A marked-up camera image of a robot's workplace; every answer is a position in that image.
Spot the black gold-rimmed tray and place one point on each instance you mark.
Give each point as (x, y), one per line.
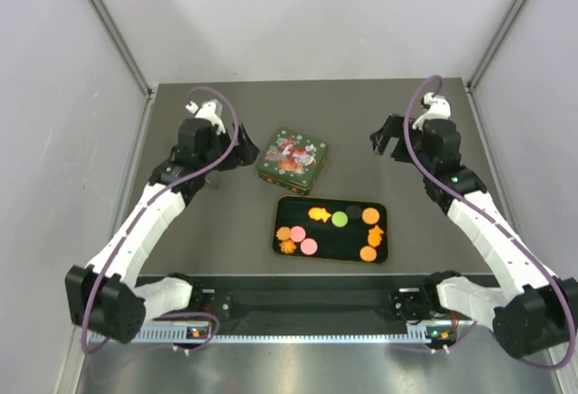
(340, 244)

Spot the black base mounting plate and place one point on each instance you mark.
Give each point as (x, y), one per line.
(312, 303)

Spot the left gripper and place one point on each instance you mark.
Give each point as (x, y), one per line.
(245, 153)

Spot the grey slotted cable duct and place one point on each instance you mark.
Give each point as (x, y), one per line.
(199, 332)

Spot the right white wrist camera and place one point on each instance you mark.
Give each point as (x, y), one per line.
(433, 107)

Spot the aluminium frame post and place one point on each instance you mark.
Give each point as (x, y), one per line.
(119, 43)
(506, 25)

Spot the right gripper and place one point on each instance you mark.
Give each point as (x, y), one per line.
(394, 127)

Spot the left aluminium frame post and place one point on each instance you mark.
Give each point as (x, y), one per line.
(119, 43)

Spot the orange biscuit top right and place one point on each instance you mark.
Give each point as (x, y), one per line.
(370, 216)

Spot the orange biscuit left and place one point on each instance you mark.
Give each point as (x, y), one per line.
(283, 233)

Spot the green christmas cookie tin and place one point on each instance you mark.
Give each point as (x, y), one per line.
(293, 177)

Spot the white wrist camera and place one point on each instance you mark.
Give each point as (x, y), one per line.
(433, 107)
(209, 110)

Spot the orange biscuit bottom right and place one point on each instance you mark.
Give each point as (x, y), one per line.
(368, 254)

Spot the gold tin lid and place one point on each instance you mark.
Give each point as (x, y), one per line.
(291, 146)

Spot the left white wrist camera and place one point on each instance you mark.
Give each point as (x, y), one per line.
(209, 110)

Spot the pink sandwich cookie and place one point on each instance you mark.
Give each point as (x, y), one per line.
(297, 234)
(309, 246)

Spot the orange biscuit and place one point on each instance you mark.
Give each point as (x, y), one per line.
(370, 216)
(368, 254)
(283, 233)

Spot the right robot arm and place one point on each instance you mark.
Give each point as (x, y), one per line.
(531, 309)

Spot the right aluminium frame post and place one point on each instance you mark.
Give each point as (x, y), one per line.
(506, 25)

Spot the orange swirl cookie left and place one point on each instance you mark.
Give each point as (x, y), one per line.
(287, 247)

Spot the orange fish cookie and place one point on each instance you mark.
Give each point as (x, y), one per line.
(375, 236)
(319, 214)

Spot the metal serving tongs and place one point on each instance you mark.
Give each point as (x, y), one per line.
(212, 180)

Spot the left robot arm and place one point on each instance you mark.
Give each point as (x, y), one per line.
(103, 296)

